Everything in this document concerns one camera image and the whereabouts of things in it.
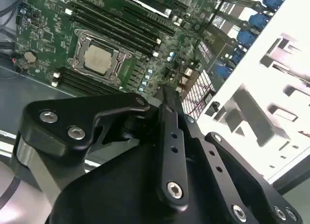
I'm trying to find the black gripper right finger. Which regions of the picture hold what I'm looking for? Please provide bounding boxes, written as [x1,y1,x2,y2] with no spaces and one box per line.
[178,91,304,224]

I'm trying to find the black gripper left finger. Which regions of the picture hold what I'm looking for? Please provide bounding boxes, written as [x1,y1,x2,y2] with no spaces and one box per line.
[11,84,191,212]

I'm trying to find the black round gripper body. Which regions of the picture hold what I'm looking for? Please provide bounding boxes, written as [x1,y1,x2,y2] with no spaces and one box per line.
[48,141,233,224]

